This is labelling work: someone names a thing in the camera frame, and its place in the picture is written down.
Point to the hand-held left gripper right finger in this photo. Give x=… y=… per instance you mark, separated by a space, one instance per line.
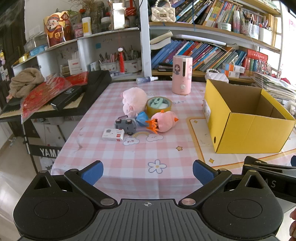
x=203 y=172

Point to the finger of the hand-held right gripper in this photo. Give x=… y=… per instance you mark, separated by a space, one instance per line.
x=272 y=166
x=282 y=185

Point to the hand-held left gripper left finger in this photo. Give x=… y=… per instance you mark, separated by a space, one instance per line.
x=93 y=172

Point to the white red small box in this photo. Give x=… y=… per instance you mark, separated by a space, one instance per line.
x=112 y=134

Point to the yellow cardboard box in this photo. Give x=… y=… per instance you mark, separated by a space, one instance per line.
x=242 y=134

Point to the grey toy car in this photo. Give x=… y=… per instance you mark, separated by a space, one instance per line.
x=124 y=125

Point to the pink chick plush toy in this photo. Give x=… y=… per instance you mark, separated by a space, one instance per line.
x=165 y=121

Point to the small blue pouch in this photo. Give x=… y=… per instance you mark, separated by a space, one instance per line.
x=141 y=118

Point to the white foam block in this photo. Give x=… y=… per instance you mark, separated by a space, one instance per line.
x=164 y=105

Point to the yellow tape roll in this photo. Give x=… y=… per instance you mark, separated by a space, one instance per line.
x=152 y=112

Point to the pale pink plush toy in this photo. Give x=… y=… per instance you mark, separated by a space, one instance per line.
x=134 y=99

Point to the mint green clip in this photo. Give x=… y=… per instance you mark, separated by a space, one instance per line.
x=157 y=102

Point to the person's right hand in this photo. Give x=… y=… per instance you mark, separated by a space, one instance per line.
x=293 y=214

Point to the black keyboard stand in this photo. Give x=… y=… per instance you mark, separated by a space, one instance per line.
x=47 y=151

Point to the long black box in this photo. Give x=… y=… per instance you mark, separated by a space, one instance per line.
x=67 y=97

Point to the stack of papers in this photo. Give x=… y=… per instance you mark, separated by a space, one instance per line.
x=275 y=85

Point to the black electronic keyboard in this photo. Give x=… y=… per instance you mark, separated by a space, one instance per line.
x=94 y=85

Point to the red patterned gift bag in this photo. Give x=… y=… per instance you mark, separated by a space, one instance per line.
x=41 y=95

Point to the red flat packet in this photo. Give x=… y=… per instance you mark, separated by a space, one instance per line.
x=78 y=78

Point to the pink humidifier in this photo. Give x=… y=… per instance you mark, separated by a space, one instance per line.
x=181 y=78

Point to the white quilted purse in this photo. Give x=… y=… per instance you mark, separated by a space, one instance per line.
x=216 y=76

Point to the small colourful figurines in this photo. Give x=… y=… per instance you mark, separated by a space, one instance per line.
x=268 y=68

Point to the orange white carton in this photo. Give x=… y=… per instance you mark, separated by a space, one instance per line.
x=233 y=68
x=232 y=74

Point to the small spray bottle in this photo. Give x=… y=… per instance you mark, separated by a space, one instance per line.
x=145 y=80

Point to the row of red thick books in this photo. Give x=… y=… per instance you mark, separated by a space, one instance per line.
x=254 y=60

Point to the white red card box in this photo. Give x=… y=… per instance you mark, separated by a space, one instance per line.
x=74 y=66

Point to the white pen holder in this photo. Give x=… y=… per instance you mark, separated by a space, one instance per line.
x=108 y=66
x=133 y=66

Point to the brown cloth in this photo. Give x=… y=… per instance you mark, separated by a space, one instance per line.
x=25 y=81

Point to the row of leaning books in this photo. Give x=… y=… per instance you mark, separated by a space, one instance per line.
x=198 y=54

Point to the white storage box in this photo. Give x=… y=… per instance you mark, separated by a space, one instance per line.
x=265 y=36

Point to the white paper roll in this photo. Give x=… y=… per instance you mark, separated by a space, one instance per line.
x=198 y=39

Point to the white curved shelf unit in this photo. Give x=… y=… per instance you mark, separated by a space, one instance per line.
x=144 y=46

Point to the wooden bookshelf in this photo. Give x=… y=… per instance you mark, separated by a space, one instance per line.
x=196 y=27

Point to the white bottle yellow label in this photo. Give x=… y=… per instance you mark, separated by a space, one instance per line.
x=87 y=26

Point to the red figure paper decoration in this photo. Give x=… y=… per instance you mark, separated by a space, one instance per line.
x=56 y=30

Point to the white round jar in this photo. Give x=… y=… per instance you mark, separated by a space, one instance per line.
x=224 y=26

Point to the clear acrylic container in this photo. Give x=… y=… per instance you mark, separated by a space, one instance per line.
x=117 y=16

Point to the row of colourful thin books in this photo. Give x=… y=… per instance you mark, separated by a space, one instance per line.
x=208 y=11

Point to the cream quilted handbag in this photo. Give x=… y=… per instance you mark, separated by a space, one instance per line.
x=163 y=15

